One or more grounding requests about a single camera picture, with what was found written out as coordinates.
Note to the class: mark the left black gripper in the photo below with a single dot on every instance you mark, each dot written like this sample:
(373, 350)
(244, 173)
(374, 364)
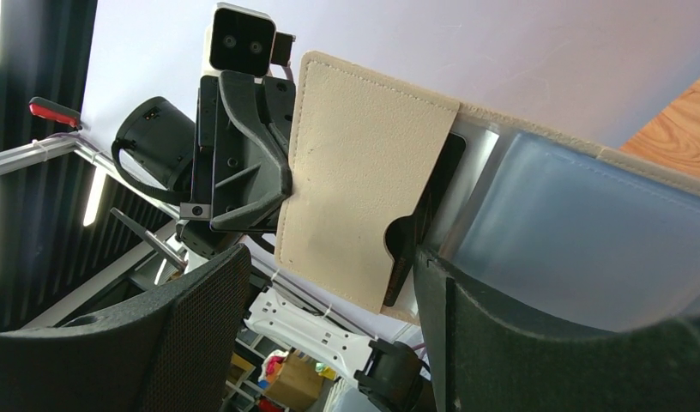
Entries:
(240, 172)

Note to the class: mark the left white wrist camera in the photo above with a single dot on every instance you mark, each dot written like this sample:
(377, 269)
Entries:
(244, 41)

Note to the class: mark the white leather card holder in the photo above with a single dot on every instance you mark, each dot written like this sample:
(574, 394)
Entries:
(572, 228)

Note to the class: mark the cardboard box in background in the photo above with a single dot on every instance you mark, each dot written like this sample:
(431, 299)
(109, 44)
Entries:
(297, 385)

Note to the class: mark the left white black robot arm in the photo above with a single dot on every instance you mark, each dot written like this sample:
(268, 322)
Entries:
(153, 152)

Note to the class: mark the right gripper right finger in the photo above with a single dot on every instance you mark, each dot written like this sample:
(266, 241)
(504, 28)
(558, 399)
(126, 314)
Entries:
(490, 352)

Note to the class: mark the red handled clamp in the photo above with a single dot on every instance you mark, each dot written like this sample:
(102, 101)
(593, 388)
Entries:
(50, 110)

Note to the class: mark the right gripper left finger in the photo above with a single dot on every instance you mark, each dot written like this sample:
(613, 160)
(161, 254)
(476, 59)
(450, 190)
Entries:
(167, 349)

